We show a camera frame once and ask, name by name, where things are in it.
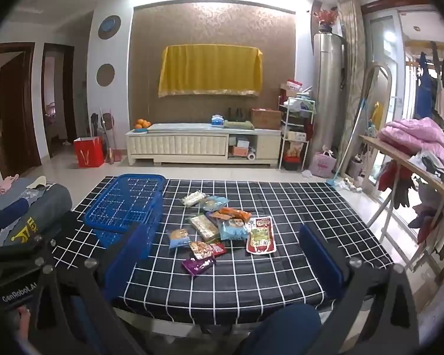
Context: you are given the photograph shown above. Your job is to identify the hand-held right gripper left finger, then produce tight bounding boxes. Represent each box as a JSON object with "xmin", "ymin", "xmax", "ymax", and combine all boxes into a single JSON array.
[{"xmin": 30, "ymin": 223, "xmax": 152, "ymax": 355}]

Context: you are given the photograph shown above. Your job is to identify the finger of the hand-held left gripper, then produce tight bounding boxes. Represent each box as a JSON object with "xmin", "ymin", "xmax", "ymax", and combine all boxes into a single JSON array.
[{"xmin": 0, "ymin": 235, "xmax": 58, "ymax": 266}]

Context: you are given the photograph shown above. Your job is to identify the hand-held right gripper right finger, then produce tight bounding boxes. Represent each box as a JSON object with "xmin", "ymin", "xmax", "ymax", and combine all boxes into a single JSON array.
[{"xmin": 299, "ymin": 224, "xmax": 420, "ymax": 355}]

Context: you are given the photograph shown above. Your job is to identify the blue round cake packet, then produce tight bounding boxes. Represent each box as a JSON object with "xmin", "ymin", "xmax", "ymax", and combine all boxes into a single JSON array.
[{"xmin": 169, "ymin": 229, "xmax": 192, "ymax": 249}]

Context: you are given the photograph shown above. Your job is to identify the blue plastic basket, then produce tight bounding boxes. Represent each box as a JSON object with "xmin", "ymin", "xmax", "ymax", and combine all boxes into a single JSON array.
[{"xmin": 83, "ymin": 174, "xmax": 168, "ymax": 248}]

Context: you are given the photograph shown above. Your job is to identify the red and white snack packet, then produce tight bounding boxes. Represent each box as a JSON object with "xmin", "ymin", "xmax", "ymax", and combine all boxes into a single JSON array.
[{"xmin": 245, "ymin": 216, "xmax": 276, "ymax": 255}]

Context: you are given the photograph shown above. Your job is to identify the purple snack packet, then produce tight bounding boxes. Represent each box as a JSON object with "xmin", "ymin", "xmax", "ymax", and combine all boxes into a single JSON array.
[{"xmin": 181, "ymin": 256, "xmax": 215, "ymax": 276}]

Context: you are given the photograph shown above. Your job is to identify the green-edged cracker packet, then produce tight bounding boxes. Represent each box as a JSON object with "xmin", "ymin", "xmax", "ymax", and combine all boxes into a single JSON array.
[{"xmin": 190, "ymin": 214, "xmax": 223, "ymax": 242}]

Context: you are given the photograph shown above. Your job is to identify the white cracker packet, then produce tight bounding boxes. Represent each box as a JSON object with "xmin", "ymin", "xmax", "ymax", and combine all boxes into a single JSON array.
[{"xmin": 182, "ymin": 191, "xmax": 208, "ymax": 207}]

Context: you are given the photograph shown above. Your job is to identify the light blue cake packet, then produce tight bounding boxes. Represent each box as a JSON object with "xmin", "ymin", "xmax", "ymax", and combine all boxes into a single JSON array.
[{"xmin": 218, "ymin": 218, "xmax": 247, "ymax": 241}]

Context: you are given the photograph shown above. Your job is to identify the light blue snack packet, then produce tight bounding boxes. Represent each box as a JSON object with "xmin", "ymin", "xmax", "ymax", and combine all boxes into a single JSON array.
[{"xmin": 202, "ymin": 196, "xmax": 230, "ymax": 212}]

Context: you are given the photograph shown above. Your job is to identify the person's left hand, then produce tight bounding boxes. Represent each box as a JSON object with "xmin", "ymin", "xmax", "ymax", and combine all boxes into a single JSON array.
[{"xmin": 17, "ymin": 306, "xmax": 33, "ymax": 341}]

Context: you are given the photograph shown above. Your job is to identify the grey embroidered blanket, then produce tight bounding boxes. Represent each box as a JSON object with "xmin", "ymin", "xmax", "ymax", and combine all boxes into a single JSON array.
[{"xmin": 0, "ymin": 183, "xmax": 73, "ymax": 250}]

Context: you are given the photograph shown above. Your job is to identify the pink cloth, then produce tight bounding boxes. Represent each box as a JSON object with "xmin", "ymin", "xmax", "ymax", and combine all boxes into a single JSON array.
[{"xmin": 0, "ymin": 175, "xmax": 18, "ymax": 197}]

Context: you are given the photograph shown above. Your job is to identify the black checkered tablecloth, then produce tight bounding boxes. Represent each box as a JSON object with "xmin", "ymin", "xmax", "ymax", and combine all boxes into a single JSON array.
[{"xmin": 72, "ymin": 177, "xmax": 393, "ymax": 324}]

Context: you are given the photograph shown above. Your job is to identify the person's leg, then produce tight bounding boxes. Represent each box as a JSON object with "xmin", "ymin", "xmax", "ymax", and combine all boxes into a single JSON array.
[{"xmin": 240, "ymin": 302, "xmax": 323, "ymax": 355}]

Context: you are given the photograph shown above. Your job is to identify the pink bag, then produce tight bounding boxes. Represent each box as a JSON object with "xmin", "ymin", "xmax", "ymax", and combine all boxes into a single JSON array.
[{"xmin": 310, "ymin": 150, "xmax": 337, "ymax": 178}]

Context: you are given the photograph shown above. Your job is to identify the clothes under wooden table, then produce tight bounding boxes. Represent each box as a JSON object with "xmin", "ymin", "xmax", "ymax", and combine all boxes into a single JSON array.
[{"xmin": 377, "ymin": 162, "xmax": 418, "ymax": 208}]

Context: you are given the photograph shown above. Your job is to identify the red paper bag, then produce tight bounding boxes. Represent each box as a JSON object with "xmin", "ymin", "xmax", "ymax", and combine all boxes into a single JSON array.
[{"xmin": 73, "ymin": 136, "xmax": 105, "ymax": 168}]

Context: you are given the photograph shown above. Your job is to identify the blue mop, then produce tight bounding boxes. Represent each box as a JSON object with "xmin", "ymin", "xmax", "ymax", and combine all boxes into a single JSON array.
[{"xmin": 326, "ymin": 99, "xmax": 369, "ymax": 187}]

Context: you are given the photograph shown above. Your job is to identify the white TV cabinet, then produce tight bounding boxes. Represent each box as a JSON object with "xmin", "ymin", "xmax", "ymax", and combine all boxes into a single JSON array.
[{"xmin": 125, "ymin": 124, "xmax": 282, "ymax": 167}]

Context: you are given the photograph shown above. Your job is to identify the broom and cleaning tools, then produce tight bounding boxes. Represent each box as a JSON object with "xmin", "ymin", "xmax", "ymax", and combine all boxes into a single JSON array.
[{"xmin": 90, "ymin": 108, "xmax": 125, "ymax": 165}]

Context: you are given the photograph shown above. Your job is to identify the wooden table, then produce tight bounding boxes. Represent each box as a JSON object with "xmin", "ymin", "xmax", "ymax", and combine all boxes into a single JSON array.
[{"xmin": 358, "ymin": 135, "xmax": 444, "ymax": 274}]

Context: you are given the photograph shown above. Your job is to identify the white metal shelf rack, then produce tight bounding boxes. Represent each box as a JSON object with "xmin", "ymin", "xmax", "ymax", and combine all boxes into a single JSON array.
[{"xmin": 278, "ymin": 79, "xmax": 316, "ymax": 171}]

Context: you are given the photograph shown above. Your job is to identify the wide brown door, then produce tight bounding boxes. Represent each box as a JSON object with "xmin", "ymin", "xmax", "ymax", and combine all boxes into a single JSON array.
[{"xmin": 0, "ymin": 42, "xmax": 42, "ymax": 179}]

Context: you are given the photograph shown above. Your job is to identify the grey plastic bag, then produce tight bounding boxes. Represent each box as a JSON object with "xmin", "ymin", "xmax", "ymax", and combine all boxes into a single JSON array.
[{"xmin": 409, "ymin": 148, "xmax": 444, "ymax": 184}]

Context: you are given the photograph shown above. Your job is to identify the brown box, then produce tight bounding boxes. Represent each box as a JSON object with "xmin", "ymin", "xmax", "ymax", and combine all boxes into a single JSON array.
[{"xmin": 250, "ymin": 108, "xmax": 282, "ymax": 130}]

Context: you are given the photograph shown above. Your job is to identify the pink quilt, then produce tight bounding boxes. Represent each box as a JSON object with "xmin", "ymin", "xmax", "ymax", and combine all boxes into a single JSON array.
[{"xmin": 377, "ymin": 117, "xmax": 444, "ymax": 156}]

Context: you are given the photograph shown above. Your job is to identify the green folded cloth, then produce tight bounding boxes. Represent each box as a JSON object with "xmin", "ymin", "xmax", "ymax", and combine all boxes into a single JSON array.
[{"xmin": 224, "ymin": 120, "xmax": 255, "ymax": 131}]

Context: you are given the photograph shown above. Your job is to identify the silver standing air conditioner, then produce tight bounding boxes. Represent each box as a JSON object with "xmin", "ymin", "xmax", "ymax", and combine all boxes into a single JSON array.
[{"xmin": 314, "ymin": 33, "xmax": 349, "ymax": 158}]

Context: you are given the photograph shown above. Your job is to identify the patterned curtain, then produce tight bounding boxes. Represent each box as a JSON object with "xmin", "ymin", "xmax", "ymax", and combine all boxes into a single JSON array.
[{"xmin": 336, "ymin": 0, "xmax": 368, "ymax": 180}]

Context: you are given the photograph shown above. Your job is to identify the yellow cloth cover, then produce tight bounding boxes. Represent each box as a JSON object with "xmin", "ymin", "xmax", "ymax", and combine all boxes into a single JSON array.
[{"xmin": 158, "ymin": 44, "xmax": 263, "ymax": 99}]

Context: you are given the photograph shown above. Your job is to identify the hanging clothes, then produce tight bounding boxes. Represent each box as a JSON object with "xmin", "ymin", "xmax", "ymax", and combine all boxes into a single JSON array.
[{"xmin": 415, "ymin": 42, "xmax": 444, "ymax": 121}]

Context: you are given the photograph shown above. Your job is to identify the vase with red flowers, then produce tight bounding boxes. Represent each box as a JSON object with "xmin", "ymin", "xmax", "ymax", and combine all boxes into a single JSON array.
[{"xmin": 312, "ymin": 8, "xmax": 340, "ymax": 35}]

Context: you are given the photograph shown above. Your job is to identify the narrow brown door frame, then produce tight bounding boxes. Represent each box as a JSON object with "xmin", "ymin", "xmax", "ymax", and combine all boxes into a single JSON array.
[{"xmin": 42, "ymin": 43, "xmax": 77, "ymax": 157}]

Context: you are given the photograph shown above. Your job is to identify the plain round wall decoration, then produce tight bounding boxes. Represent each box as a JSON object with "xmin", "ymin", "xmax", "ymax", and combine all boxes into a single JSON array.
[{"xmin": 96, "ymin": 63, "xmax": 115, "ymax": 88}]

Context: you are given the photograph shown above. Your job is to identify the round wall decoration with plate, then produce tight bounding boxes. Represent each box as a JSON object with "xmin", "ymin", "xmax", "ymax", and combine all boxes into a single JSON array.
[{"xmin": 98, "ymin": 15, "xmax": 122, "ymax": 41}]

